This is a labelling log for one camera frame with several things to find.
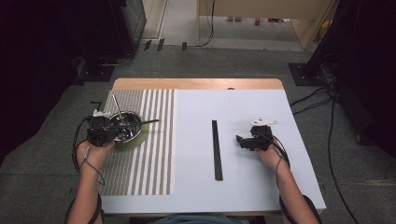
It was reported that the black stand base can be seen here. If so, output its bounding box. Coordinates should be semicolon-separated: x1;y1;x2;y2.
289;62;321;87
76;55;118;83

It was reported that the black curtain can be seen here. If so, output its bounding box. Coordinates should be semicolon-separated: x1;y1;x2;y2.
311;0;396;158
0;0;125;164

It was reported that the black spoon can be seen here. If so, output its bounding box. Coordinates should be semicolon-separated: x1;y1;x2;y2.
132;119;161;129

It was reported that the black chopstick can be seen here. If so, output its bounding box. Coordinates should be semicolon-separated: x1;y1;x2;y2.
215;119;224;182
212;119;218;182
213;119;219;182
214;119;221;182

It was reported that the stainless steel bowl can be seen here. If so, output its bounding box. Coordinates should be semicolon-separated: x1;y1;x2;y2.
108;111;145;144

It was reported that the wooden table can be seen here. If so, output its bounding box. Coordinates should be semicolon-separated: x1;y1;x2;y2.
99;77;327;217

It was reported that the grey floor cable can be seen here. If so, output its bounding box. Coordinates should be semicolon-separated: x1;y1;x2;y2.
102;55;134;68

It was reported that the black floor cable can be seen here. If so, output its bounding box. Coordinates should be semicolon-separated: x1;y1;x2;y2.
328;92;361;224
292;97;332;116
290;87;330;107

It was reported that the light wooden desk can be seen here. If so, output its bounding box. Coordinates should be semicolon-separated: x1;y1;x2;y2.
195;0;339;50

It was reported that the person's left hand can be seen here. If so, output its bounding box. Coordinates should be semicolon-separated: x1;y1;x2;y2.
76;140;115;171

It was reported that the green bowl with utensils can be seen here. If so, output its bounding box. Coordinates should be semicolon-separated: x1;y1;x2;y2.
113;116;150;152

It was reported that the person's right hand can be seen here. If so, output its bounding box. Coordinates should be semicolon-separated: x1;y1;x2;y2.
256;141;287;171

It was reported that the black hanging cable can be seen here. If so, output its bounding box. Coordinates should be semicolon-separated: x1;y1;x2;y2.
199;0;217;48

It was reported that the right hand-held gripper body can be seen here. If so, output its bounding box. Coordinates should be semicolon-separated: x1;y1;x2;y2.
248;117;277;152

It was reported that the metal spoon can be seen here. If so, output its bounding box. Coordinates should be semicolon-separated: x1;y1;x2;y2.
111;93;127;129

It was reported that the brown white striped woven placemat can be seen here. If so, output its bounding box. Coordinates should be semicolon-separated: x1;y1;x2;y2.
99;89;176;197

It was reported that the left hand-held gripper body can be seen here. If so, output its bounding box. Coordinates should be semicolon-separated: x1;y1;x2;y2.
86;109;112;147

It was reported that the yellow object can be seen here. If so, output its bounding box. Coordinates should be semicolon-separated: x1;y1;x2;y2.
317;20;332;41

